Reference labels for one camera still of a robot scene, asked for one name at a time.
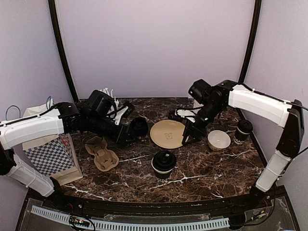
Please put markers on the white ceramic bowl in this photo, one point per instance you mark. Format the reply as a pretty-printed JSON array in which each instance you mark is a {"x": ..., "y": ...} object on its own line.
[{"x": 218, "y": 140}]

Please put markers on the cream round plate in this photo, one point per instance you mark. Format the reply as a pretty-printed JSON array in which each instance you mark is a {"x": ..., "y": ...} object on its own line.
[{"x": 167, "y": 134}]

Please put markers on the stack of black lids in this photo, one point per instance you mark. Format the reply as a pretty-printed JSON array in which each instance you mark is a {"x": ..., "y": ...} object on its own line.
[{"x": 139, "y": 126}]

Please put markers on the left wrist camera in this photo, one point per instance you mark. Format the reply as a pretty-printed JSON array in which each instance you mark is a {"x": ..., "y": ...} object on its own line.
[{"x": 123, "y": 112}]

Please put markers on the black paper coffee cup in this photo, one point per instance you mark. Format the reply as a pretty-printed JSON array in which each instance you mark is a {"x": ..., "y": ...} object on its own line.
[{"x": 240, "y": 136}]

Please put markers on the left black frame post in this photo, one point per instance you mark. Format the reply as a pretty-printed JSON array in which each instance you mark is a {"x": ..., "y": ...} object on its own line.
[{"x": 61, "y": 51}]

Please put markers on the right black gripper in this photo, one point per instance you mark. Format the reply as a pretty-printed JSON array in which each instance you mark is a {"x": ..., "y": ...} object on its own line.
[{"x": 193, "y": 130}]

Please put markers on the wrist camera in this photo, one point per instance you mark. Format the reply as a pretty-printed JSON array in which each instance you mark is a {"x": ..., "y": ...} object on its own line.
[
  {"x": 123, "y": 112},
  {"x": 182, "y": 115}
]

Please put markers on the wrapped white straws bundle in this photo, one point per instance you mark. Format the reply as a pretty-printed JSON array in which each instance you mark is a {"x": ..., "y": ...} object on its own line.
[{"x": 110, "y": 93}]

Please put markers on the black frame post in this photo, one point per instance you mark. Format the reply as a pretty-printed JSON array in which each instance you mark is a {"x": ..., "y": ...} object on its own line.
[
  {"x": 251, "y": 40},
  {"x": 61, "y": 51}
]

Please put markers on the right black frame post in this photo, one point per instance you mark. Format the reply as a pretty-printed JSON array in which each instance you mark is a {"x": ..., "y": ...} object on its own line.
[{"x": 251, "y": 40}]

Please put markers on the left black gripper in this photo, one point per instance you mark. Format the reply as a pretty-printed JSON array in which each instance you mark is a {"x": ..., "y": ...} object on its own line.
[{"x": 123, "y": 133}]

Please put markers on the white cable duct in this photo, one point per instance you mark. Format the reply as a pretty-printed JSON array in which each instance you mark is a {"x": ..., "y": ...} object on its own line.
[{"x": 130, "y": 223}]

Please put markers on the cardboard cup carrier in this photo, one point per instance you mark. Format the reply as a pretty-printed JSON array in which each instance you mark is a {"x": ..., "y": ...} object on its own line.
[{"x": 104, "y": 158}]

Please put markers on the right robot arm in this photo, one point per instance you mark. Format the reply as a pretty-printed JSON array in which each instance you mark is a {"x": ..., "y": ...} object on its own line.
[{"x": 283, "y": 116}]

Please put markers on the blue checkered paper bag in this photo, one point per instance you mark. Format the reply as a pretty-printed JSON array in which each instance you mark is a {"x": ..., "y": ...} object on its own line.
[{"x": 49, "y": 158}]

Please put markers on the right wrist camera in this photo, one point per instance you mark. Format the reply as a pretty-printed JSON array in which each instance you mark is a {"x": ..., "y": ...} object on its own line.
[{"x": 182, "y": 115}]

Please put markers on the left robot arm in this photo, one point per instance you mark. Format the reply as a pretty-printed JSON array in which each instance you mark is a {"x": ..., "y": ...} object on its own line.
[{"x": 98, "y": 114}]

